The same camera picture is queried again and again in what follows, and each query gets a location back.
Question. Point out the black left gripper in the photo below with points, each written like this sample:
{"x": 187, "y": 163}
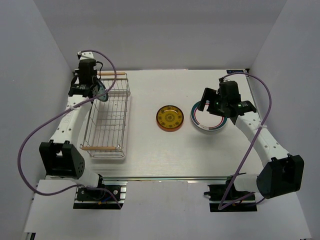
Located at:
{"x": 78, "y": 72}

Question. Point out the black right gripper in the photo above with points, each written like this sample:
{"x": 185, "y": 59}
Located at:
{"x": 210, "y": 95}

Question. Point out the dark green small plate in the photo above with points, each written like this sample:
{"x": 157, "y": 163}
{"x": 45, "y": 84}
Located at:
{"x": 102, "y": 92}

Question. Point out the white plate with red characters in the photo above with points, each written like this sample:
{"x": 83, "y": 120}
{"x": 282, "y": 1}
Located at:
{"x": 205, "y": 122}

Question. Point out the yellow patterned dark plate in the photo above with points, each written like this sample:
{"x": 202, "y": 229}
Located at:
{"x": 169, "y": 113}

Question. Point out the orange plastic plate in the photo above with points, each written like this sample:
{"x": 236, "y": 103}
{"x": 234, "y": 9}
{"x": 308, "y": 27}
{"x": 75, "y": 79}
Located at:
{"x": 169, "y": 126}

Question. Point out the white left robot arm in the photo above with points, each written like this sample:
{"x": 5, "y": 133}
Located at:
{"x": 60, "y": 155}

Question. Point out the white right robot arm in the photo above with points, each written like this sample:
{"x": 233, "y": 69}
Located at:
{"x": 282, "y": 172}

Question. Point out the blue table label right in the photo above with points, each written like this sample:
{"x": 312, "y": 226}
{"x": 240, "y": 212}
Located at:
{"x": 231, "y": 71}

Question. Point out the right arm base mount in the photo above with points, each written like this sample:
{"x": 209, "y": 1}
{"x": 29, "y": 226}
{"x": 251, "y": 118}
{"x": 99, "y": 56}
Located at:
{"x": 215, "y": 194}

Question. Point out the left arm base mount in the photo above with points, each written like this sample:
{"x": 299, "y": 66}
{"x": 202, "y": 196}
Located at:
{"x": 87, "y": 199}

